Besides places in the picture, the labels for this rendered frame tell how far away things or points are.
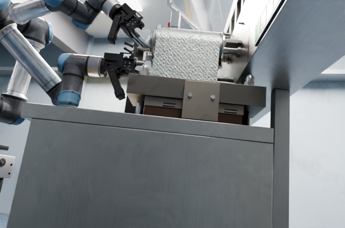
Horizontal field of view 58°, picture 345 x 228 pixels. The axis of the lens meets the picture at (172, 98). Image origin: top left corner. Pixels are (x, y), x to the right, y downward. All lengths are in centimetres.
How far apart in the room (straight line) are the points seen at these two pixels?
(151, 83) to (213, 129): 23
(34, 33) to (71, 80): 58
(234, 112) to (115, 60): 48
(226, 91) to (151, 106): 22
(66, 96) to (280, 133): 79
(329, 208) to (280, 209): 331
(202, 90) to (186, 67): 27
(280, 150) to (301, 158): 326
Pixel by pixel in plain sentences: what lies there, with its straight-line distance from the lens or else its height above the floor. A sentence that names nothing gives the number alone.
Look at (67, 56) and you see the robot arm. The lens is 117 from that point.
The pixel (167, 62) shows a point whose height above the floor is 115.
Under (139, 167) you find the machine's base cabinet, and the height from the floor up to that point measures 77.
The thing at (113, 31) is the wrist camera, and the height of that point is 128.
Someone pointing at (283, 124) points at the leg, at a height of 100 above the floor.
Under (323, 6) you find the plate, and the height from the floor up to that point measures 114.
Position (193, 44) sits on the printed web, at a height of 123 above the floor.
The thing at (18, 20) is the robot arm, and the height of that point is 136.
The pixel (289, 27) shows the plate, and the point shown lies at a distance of 85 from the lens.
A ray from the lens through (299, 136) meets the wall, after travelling 455.
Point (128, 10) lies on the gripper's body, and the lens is 132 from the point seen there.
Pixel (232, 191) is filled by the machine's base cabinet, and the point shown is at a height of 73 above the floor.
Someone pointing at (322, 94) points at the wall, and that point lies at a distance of 474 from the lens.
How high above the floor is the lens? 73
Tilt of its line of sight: 15 degrees up
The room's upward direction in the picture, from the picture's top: 6 degrees clockwise
